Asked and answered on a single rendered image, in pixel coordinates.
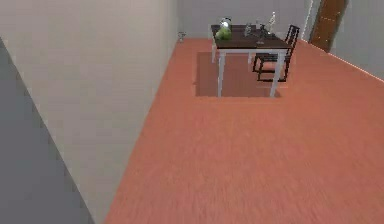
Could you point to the clear glass bottle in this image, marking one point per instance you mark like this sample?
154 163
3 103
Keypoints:
272 21

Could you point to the small grey cup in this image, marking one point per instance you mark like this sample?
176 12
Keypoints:
181 36

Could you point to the black chair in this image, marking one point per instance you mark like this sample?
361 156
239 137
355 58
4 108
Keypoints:
287 50

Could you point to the dark table with white legs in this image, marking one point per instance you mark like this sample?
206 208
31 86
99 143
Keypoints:
246 41

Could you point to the grey glass jar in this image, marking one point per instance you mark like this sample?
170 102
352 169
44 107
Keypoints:
247 30

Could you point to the grey kettle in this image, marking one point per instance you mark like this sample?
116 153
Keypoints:
225 22

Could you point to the green lettuce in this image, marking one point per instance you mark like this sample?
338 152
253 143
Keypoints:
223 33

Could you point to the brown room door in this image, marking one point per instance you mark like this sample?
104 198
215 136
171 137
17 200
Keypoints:
328 23

